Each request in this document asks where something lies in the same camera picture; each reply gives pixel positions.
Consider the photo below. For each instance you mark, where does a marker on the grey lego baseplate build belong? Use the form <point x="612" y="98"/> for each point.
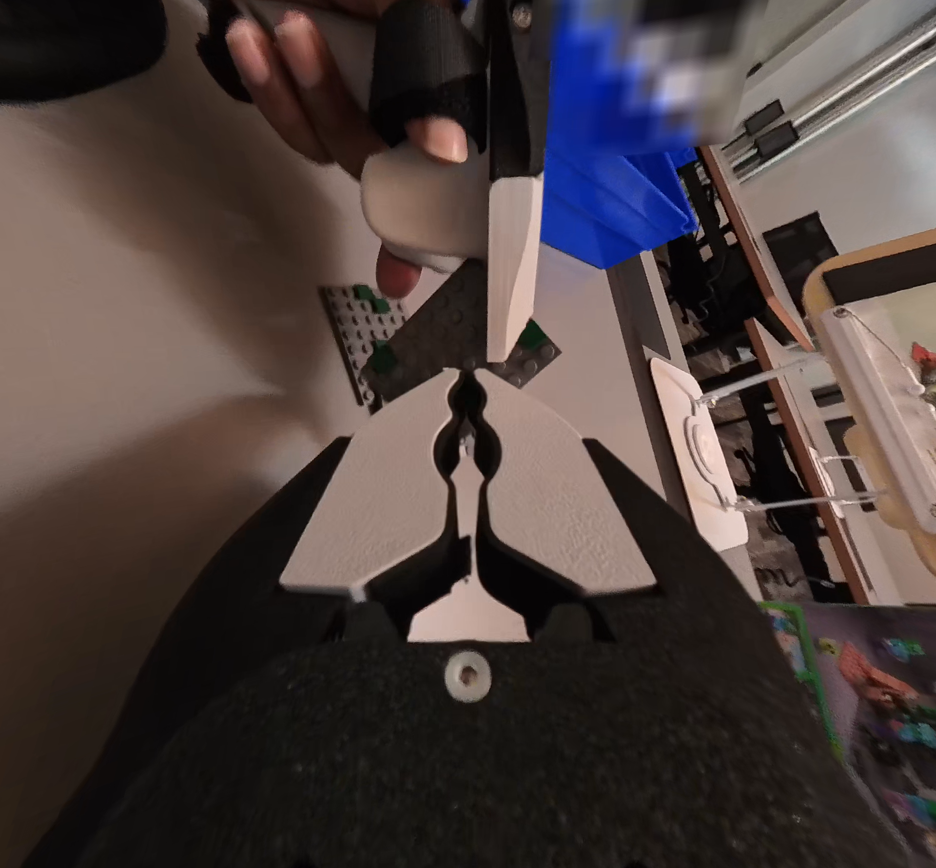
<point x="344" y="327"/>

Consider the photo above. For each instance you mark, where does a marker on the black mesh chair armrest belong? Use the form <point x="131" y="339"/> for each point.
<point x="73" y="5"/>

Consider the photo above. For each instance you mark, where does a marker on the colourful lego box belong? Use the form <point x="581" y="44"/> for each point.
<point x="863" y="700"/>

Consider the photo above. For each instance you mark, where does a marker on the white stand base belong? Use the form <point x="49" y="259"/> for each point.
<point x="702" y="458"/>

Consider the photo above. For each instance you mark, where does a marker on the wood-rimmed panel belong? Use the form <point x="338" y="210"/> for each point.
<point x="877" y="385"/>

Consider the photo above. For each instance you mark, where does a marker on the silver metal rails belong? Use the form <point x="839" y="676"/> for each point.
<point x="841" y="93"/>

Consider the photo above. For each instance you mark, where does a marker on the blue plastic storage bin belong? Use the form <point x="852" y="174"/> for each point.
<point x="607" y="217"/>

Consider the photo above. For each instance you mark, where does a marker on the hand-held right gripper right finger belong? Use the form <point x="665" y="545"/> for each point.
<point x="563" y="517"/>

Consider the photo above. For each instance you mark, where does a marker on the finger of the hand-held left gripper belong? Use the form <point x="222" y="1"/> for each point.
<point x="508" y="261"/>

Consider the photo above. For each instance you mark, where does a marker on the brown-edged white table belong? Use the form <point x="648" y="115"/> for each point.
<point x="877" y="188"/>

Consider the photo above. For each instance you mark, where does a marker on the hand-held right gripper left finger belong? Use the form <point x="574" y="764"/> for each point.
<point x="373" y="510"/>

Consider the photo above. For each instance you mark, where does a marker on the large dark grey lego plate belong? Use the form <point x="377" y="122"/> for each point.
<point x="439" y="341"/>

